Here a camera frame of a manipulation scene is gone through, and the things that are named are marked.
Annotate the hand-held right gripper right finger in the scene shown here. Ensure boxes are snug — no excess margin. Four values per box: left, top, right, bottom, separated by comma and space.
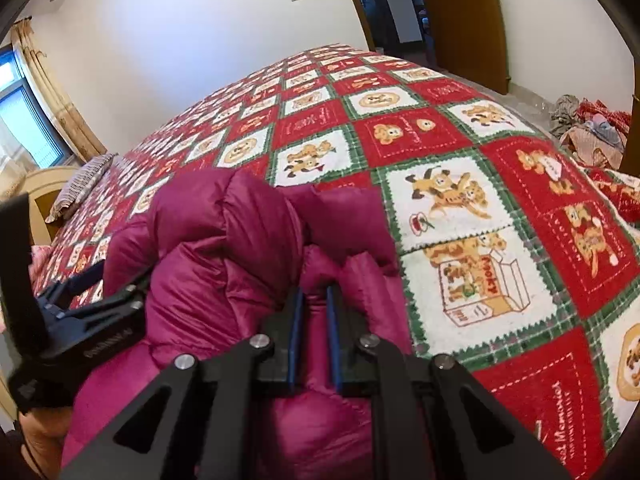
326, 284, 573, 480

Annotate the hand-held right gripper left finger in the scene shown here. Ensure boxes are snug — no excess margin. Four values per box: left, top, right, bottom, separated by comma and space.
60, 286, 304, 480

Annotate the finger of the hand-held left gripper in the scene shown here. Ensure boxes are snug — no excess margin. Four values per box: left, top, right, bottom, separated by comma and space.
45, 287, 152, 367
37, 262, 153, 312

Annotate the magenta down jacket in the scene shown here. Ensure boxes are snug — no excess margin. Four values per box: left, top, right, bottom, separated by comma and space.
60, 167, 417, 480

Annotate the person's left forearm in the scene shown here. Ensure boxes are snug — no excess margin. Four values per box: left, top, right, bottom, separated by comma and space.
17, 397, 68, 480

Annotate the pile of clothes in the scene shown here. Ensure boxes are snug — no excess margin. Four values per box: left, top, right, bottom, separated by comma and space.
550, 94, 634, 169

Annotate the beige headboard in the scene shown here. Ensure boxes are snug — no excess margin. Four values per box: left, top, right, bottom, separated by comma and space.
22, 166, 82, 247

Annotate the striped pillow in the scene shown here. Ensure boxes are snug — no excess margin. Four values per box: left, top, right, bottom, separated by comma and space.
45, 154, 119, 224

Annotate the window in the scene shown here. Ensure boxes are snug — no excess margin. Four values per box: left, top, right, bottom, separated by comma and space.
0, 45, 71, 171

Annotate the beige patterned curtain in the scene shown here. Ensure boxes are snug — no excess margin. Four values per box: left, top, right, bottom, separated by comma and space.
10, 17, 108, 164

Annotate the red printed blanket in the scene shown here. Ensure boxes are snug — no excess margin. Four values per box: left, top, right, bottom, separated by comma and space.
30, 42, 640, 480

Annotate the wooden door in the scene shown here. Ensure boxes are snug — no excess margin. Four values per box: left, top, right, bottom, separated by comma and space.
410, 0, 512, 97

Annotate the wooden cabinet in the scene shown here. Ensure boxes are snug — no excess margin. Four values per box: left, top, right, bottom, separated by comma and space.
617, 90, 640, 179

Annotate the wooden door frame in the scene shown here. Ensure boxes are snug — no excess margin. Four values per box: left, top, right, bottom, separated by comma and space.
335, 0, 379, 54

